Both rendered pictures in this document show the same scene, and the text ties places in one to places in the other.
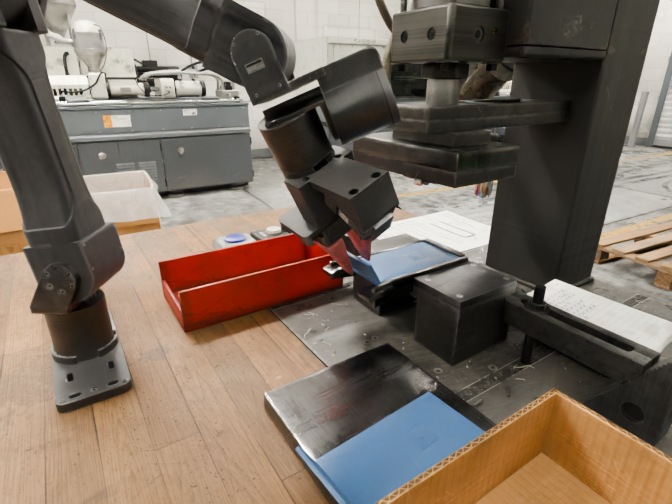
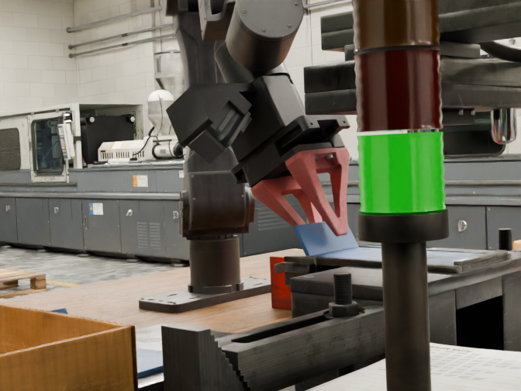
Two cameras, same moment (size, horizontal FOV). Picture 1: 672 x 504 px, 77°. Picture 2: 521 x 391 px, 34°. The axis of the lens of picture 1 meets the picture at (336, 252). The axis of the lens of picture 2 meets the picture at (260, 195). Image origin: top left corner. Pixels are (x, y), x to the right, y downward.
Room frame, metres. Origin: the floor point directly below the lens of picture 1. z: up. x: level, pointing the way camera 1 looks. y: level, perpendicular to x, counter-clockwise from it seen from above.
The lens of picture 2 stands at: (0.23, -0.74, 1.08)
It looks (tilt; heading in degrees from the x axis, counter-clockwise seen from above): 3 degrees down; 76
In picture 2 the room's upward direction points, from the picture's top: 3 degrees counter-clockwise
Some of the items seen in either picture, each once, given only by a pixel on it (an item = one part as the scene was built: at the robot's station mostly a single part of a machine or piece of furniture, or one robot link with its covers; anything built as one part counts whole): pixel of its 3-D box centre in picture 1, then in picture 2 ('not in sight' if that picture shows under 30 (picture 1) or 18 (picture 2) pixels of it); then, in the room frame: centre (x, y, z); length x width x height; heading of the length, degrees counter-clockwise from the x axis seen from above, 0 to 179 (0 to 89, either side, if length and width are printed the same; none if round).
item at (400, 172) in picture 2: not in sight; (401, 171); (0.39, -0.38, 1.07); 0.04 x 0.04 x 0.03
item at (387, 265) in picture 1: (399, 253); (391, 241); (0.50, -0.08, 1.00); 0.15 x 0.07 x 0.03; 123
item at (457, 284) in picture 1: (427, 264); (421, 271); (0.51, -0.12, 0.98); 0.20 x 0.10 x 0.01; 33
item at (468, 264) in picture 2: (442, 254); (481, 273); (0.55, -0.15, 0.98); 0.07 x 0.01 x 0.03; 33
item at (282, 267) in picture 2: (388, 288); (315, 268); (0.44, -0.06, 0.98); 0.07 x 0.02 x 0.01; 123
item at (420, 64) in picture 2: not in sight; (398, 92); (0.39, -0.38, 1.10); 0.04 x 0.04 x 0.03
